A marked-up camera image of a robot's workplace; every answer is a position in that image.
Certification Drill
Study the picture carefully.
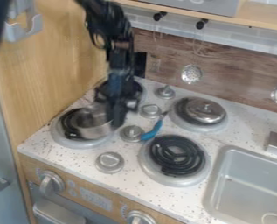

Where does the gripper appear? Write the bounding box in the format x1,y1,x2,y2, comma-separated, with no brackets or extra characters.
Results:
105,47,138,129

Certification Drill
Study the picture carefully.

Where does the silver pot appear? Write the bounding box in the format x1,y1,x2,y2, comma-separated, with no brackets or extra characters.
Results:
59,104,117,141

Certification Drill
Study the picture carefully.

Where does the toy stove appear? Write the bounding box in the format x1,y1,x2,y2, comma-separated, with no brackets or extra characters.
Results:
49,77,231,188

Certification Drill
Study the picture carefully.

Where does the silver lid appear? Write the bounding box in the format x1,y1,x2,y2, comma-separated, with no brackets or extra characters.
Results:
181,97,228,124

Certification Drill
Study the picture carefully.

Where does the black hook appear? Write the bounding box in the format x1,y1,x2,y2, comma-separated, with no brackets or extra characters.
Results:
194,17,211,31
152,10,169,22

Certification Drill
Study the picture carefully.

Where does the toy microwave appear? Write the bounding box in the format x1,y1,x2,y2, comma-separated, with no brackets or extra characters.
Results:
138,0,241,18

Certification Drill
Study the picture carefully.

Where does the toy sink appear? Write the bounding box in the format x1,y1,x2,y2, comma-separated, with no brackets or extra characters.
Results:
201,144,277,224

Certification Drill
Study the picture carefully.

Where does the blue handled tool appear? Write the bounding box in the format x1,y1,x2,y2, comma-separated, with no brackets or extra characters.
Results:
139,109,170,142

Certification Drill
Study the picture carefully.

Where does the grey wall holder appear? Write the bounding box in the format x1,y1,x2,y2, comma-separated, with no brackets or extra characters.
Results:
3,0,45,44

